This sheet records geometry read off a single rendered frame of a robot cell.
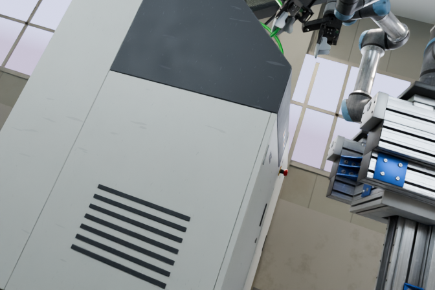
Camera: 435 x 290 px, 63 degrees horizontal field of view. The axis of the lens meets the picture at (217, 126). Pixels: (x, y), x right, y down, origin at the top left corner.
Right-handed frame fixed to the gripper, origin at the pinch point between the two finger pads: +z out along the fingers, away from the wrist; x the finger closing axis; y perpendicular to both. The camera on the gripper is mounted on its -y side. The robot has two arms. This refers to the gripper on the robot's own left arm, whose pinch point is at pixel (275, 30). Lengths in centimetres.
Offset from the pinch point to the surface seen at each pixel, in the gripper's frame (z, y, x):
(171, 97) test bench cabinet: 30, 24, -39
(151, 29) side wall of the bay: 21.7, -2.1, -43.2
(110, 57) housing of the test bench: 36, 0, -52
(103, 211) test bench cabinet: 59, 46, -51
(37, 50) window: 211, -283, -9
